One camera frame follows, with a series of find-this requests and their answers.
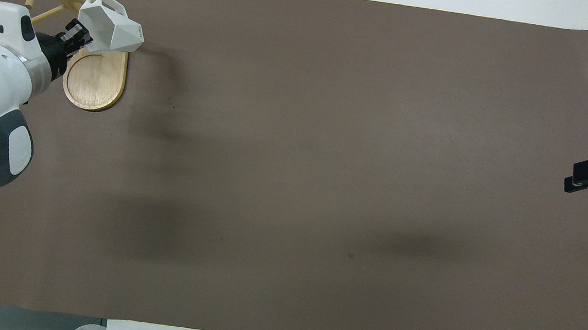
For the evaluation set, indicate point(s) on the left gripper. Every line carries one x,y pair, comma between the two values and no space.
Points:
54,52

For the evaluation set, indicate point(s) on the white faceted cup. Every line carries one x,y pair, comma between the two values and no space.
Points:
113,28

